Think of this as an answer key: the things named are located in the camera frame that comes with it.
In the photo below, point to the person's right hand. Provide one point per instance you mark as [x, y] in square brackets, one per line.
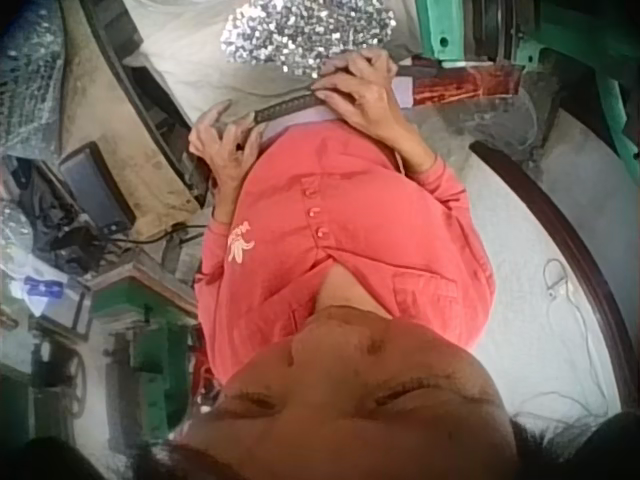
[372, 97]

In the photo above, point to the person's left hand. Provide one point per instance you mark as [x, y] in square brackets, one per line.
[226, 160]

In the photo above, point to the dark perforated metal strip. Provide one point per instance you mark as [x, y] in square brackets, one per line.
[287, 109]

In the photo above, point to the pile of shiny metal pieces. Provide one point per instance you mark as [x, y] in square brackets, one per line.
[300, 30]

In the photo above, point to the black curved rim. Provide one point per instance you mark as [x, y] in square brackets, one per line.
[145, 105]

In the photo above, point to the red-brown wooden block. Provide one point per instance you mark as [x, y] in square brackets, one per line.
[460, 86]

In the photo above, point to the black tablet stand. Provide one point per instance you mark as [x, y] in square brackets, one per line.
[65, 220]

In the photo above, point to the green press machine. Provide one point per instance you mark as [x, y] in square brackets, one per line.
[145, 325]

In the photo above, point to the clear bubble wrap sheet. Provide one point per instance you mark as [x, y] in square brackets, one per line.
[27, 75]

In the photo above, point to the green machine with black wheel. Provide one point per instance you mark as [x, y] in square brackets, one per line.
[575, 45]

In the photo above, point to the grey box with blue label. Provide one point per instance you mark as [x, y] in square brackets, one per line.
[55, 300]

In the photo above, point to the dark brown curved rim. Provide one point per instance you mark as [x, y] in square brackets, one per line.
[570, 235]

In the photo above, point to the black handwheel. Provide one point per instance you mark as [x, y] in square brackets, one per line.
[75, 385]

